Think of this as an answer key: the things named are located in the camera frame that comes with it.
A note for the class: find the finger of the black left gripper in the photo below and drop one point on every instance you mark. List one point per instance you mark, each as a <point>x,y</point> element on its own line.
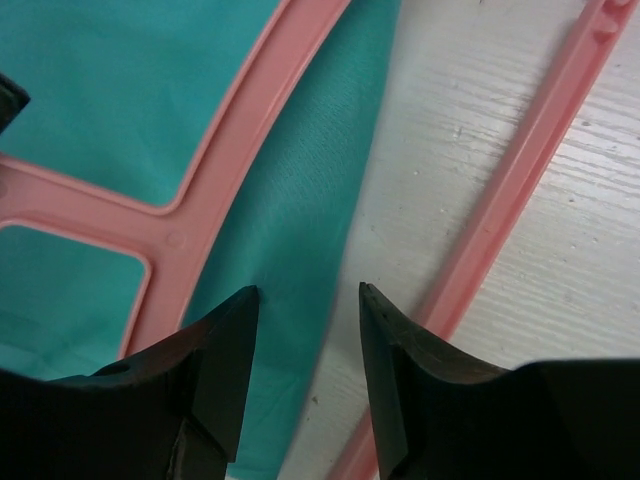
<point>13,99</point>

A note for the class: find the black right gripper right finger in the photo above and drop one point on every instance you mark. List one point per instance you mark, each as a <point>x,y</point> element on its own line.
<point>438,412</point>

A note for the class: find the pink plastic hanger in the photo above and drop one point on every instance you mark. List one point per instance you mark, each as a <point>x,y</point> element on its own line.
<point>173,241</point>

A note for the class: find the teal trousers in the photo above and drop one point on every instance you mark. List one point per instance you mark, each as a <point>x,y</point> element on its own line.
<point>121,94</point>

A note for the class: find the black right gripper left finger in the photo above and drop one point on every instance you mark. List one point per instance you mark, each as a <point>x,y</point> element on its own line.
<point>171,411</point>

